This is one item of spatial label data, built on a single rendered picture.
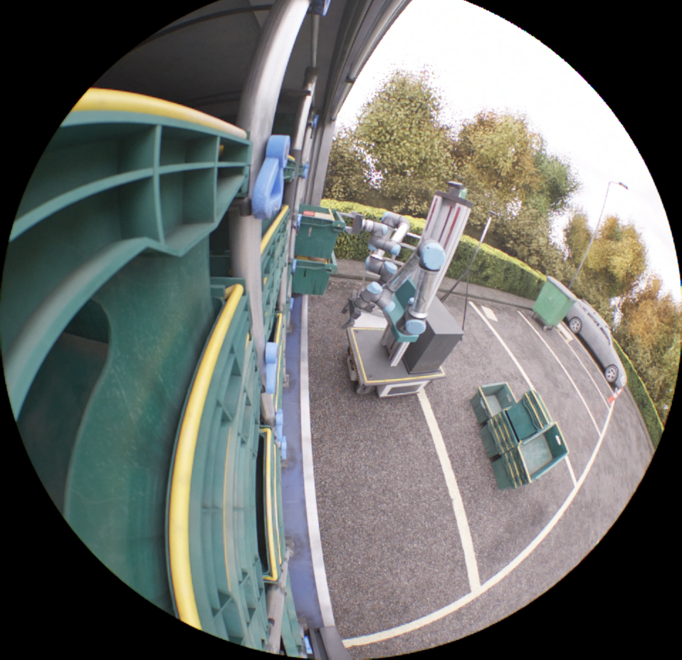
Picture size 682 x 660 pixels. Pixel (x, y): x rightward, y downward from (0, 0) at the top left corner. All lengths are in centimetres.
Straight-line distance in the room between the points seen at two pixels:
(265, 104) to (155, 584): 33
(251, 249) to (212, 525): 24
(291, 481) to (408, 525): 114
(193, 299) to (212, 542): 16
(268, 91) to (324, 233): 107
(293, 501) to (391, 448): 110
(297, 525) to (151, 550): 94
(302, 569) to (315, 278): 158
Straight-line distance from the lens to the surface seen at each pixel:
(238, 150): 18
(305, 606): 120
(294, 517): 105
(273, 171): 19
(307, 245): 125
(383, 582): 195
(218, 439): 18
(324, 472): 172
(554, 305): 691
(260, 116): 21
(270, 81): 22
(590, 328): 1102
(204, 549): 16
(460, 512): 219
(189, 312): 16
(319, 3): 32
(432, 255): 101
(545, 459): 270
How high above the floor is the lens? 170
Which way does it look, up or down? 39 degrees down
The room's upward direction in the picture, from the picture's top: 14 degrees clockwise
